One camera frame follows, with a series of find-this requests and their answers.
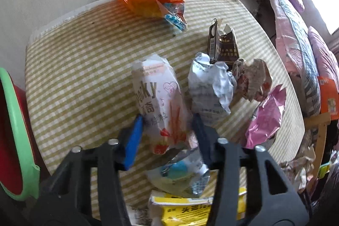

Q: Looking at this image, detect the crumpled brown white wrapper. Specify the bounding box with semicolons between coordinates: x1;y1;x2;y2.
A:
232;58;273;102

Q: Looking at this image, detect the pink white biscuit stick packet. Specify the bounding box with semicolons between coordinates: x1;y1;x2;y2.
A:
132;53;198;155

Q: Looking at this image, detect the pile of crumpled paper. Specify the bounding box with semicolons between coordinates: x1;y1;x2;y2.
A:
278;133;322;195

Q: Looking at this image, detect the torn dark brown carton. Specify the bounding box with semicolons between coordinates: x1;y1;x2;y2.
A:
207;18;240;64

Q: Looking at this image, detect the bed with plaid quilt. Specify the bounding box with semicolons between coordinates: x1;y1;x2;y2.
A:
267;0;322;116

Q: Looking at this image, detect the silver foil wrapper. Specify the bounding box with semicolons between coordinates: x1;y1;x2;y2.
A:
188;53;237;127

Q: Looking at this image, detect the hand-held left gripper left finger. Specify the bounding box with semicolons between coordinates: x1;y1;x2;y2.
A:
29;114;145;226

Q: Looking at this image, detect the wooden chair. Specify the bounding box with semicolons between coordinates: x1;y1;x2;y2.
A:
303;112;331;181

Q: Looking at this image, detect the pink foil bag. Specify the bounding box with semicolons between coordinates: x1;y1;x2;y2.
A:
244;84;287;150

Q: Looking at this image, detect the red basin with green rim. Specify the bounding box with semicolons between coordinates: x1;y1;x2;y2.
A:
0;67;41;201

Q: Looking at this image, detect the yellow snack packet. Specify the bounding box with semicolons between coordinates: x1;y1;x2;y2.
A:
148;187;248;226

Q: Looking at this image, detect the silver blue snack wrapper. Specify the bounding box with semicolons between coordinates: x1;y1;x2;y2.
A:
146;148;211;198

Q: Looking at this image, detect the pink pillow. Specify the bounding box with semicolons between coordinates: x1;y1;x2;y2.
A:
307;26;339;83

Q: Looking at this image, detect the small blue red packet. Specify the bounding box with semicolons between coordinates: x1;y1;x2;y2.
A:
163;2;188;31

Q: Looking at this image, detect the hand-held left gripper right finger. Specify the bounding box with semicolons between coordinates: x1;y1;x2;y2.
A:
191;113;310;226

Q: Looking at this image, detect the orange box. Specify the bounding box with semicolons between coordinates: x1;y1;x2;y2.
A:
318;76;339;121

